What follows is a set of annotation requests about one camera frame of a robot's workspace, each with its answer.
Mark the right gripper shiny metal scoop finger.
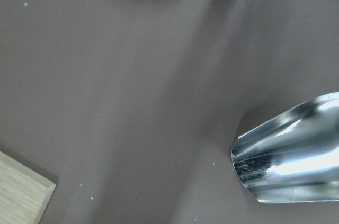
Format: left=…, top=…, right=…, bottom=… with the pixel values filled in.
left=231, top=92, right=338, bottom=203

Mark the wooden cutting board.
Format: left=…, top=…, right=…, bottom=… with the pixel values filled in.
left=1, top=153, right=56, bottom=223

